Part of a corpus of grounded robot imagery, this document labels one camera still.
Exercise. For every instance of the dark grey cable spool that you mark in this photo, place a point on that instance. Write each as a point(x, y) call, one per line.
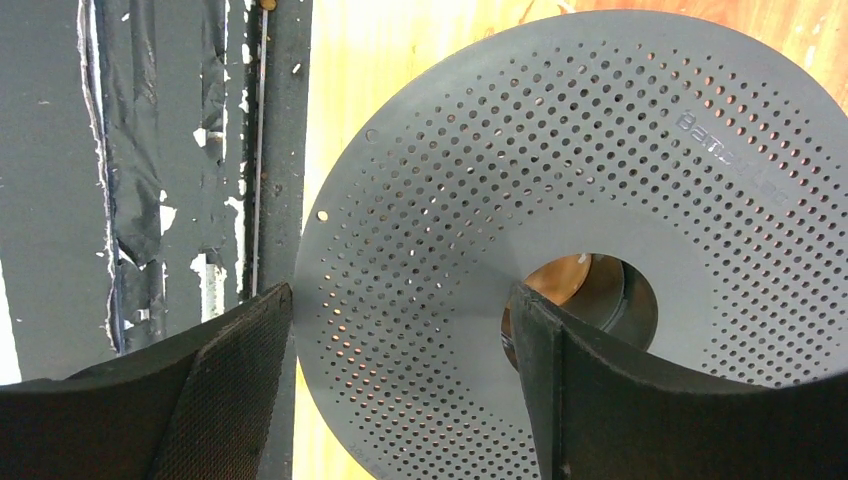
point(711, 167)

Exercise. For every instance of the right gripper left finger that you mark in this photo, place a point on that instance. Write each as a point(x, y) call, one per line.
point(197, 405)

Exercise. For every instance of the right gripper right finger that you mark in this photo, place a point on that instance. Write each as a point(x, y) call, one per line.
point(601, 409)

